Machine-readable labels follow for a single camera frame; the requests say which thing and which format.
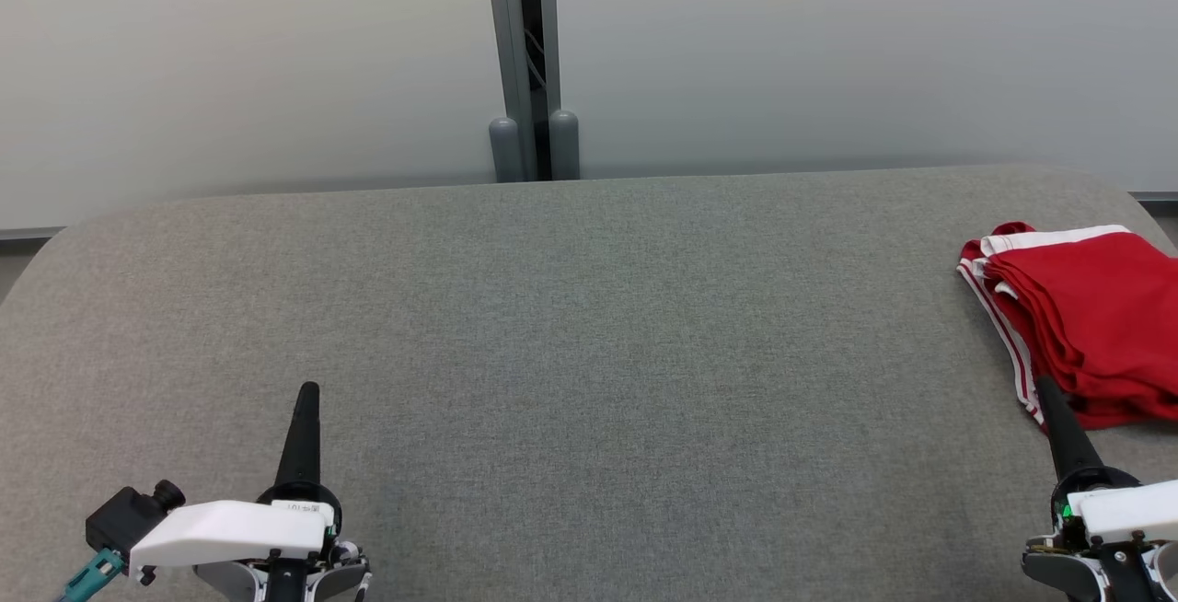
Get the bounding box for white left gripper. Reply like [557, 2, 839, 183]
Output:
[129, 382, 343, 575]

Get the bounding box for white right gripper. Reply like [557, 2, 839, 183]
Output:
[1035, 375, 1178, 543]

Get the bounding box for red basketball jersey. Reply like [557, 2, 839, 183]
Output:
[957, 220, 1178, 433]

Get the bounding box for red white-striped shorts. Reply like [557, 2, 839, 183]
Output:
[980, 225, 1178, 423]

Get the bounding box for left camera cable teal plug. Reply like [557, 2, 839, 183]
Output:
[60, 547, 125, 602]

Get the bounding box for grey cylindrical post foot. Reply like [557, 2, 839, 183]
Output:
[549, 110, 581, 180]
[489, 117, 525, 183]

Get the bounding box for grey metal partition post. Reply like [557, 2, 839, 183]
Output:
[483, 0, 560, 181]

